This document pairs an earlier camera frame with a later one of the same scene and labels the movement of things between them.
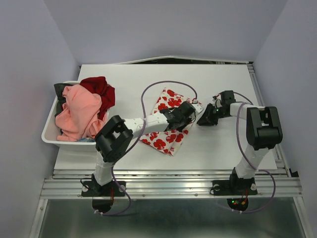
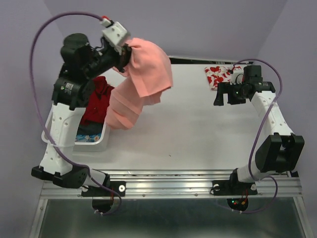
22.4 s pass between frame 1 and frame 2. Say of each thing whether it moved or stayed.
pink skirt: moved
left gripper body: moved
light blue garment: stayed
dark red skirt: stayed
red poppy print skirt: moved
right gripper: moved
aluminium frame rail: stayed
